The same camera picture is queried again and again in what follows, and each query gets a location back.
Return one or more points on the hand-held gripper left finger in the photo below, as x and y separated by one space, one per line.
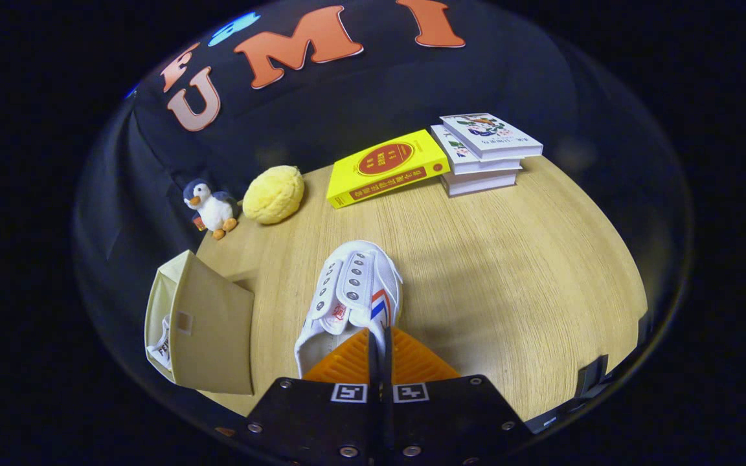
321 421

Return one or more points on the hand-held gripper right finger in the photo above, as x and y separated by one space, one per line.
444 421

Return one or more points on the beige fabric storage box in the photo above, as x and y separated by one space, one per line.
217 349

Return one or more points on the white canvas shoe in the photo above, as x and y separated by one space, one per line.
353 278
162 349

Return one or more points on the yellow round plush cushion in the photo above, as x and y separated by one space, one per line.
274 194

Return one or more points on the penguin plush toy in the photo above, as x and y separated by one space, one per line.
212 208

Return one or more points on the yellow book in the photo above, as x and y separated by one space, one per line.
386 165

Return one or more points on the white illustrated cover book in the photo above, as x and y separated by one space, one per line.
489 134

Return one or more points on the black table edge bracket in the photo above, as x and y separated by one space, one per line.
592 375

